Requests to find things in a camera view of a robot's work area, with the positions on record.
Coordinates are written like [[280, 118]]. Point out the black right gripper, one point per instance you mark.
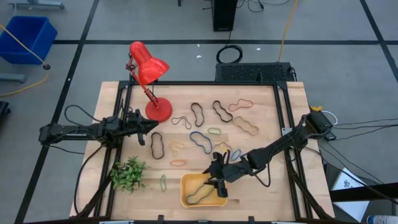
[[231, 171]]

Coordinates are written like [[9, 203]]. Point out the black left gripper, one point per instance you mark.
[[135, 123]]

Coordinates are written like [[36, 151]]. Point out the large blue rubber band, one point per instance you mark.
[[210, 149]]

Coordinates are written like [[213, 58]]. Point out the wide black rubber band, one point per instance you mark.
[[157, 158], [187, 199], [230, 120], [203, 118]]

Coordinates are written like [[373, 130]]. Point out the thin tan rubber band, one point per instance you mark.
[[177, 143], [222, 143]]

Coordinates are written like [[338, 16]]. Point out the small blue rubber band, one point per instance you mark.
[[239, 152]]

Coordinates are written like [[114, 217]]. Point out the thin orange rubber band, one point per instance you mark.
[[178, 160]]

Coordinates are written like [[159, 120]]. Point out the small green rubber band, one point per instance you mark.
[[208, 131]]

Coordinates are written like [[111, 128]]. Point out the thin green rubber band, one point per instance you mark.
[[161, 183]]

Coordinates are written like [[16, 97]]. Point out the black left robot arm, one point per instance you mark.
[[71, 131]]

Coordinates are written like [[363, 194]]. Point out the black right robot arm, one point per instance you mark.
[[280, 144]]

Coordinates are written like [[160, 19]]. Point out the yellow plastic bin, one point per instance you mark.
[[190, 183]]

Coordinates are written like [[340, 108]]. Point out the thin black rubber band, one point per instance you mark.
[[190, 126]]

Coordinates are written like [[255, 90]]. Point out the wide tan rubber band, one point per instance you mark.
[[256, 130]]

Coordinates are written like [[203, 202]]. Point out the thin red rubber band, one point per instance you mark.
[[252, 104]]

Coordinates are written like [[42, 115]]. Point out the blue plastic storage bin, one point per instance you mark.
[[28, 37]]

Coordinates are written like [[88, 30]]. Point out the green artificial plant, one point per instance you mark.
[[127, 175]]

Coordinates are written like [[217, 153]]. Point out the red desk lamp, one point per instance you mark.
[[149, 67]]

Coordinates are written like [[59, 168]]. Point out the silver mounting plate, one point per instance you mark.
[[286, 131]]

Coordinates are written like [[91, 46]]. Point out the black perforated case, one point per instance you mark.
[[252, 72]]

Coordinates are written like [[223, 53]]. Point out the yellow connector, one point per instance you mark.
[[316, 108]]

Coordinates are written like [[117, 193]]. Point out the black computer tower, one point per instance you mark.
[[224, 15]]

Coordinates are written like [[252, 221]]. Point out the white printed paper box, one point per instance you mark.
[[348, 186]]

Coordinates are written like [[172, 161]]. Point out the grey metal foot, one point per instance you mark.
[[12, 77]]

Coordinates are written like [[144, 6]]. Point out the black metal beam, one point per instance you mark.
[[363, 192]]

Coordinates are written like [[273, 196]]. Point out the grey metal stand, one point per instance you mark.
[[37, 4]]

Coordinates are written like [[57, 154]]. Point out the white blue canister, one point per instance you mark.
[[382, 219]]

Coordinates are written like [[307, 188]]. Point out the black aluminium table frame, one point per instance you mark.
[[202, 83]]

